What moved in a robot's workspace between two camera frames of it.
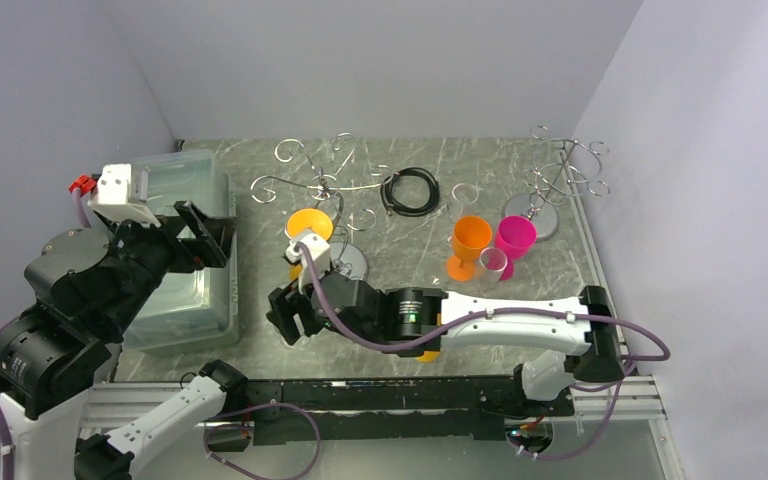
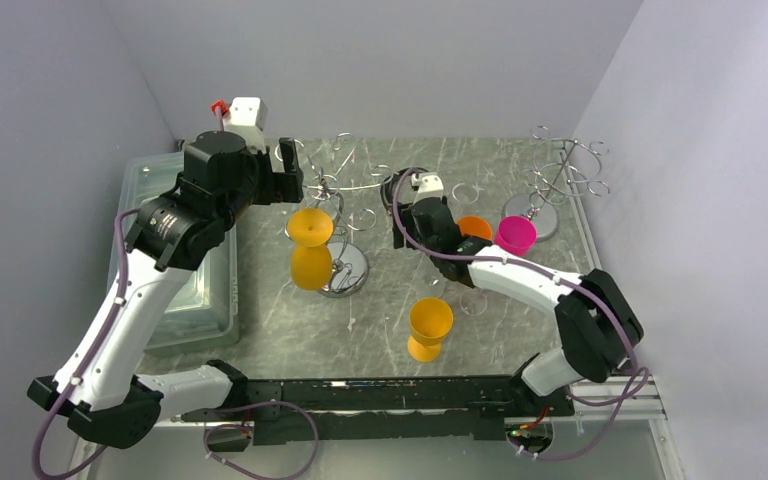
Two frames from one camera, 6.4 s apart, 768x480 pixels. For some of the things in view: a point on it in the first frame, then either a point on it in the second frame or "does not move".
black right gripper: [286, 302] to [406, 218]
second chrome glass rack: [563, 168] does not move
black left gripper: [214, 232] to [280, 186]
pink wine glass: [515, 236] does not move
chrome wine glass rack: [350, 258] does not move
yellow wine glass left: [303, 222] does not move
